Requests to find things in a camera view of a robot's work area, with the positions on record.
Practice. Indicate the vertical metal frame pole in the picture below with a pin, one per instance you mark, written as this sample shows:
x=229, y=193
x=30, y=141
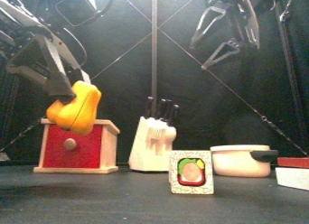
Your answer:
x=154, y=53

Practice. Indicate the dark side frame post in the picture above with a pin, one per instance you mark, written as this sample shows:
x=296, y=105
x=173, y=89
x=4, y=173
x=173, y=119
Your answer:
x=289, y=62

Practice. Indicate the red and white box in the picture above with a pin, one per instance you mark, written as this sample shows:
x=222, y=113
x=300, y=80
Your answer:
x=293, y=173

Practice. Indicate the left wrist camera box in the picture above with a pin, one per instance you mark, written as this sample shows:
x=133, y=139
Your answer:
x=76, y=7

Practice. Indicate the white toy knife block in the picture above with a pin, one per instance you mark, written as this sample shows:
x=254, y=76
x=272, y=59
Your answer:
x=150, y=152

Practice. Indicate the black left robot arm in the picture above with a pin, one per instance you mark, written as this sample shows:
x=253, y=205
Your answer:
x=38, y=4

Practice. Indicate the wooden box with red drawer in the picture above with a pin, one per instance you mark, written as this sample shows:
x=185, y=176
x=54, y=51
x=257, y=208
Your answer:
x=76, y=149

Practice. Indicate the toy sushi roll block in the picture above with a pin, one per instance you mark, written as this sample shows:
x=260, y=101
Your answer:
x=191, y=172

